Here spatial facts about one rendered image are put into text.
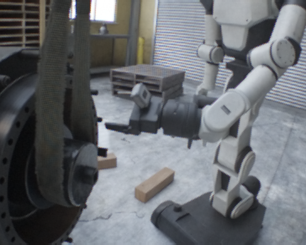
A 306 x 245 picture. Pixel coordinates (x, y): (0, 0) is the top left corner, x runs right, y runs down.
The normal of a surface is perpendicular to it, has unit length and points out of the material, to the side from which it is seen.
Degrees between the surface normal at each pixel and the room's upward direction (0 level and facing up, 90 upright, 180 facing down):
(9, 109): 34
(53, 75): 91
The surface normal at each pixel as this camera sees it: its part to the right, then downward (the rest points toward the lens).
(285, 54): 0.20, 0.04
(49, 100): 0.78, 0.35
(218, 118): -0.10, -0.30
